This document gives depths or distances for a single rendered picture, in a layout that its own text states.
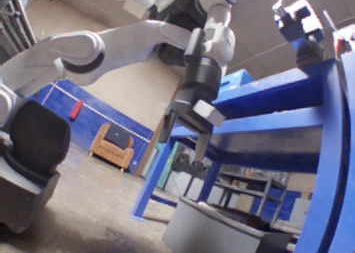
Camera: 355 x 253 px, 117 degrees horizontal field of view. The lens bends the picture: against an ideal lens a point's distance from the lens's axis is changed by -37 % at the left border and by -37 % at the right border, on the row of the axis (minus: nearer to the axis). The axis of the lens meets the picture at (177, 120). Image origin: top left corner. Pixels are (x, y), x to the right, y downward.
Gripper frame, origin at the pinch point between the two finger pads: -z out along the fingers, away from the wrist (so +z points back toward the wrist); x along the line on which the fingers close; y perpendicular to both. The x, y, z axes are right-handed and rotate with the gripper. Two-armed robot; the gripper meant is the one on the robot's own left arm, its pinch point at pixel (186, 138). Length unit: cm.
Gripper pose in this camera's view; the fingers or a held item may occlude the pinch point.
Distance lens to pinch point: 35.3
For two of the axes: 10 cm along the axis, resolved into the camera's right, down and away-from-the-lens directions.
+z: 2.8, -9.0, 3.3
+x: -6.8, -4.3, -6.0
